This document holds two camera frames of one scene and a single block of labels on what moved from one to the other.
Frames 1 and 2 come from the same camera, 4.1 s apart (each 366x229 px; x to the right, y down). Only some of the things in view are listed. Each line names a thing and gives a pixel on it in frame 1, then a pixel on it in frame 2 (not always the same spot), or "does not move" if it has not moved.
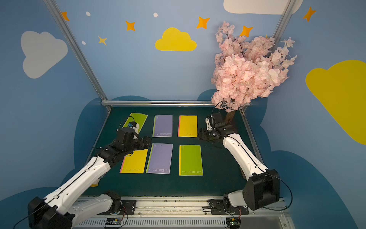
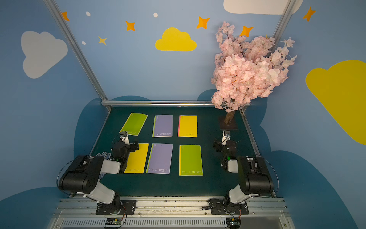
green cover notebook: (139, 118) does not move
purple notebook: (163, 126) does not move
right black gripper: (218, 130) to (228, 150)
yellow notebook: (188, 126) does not move
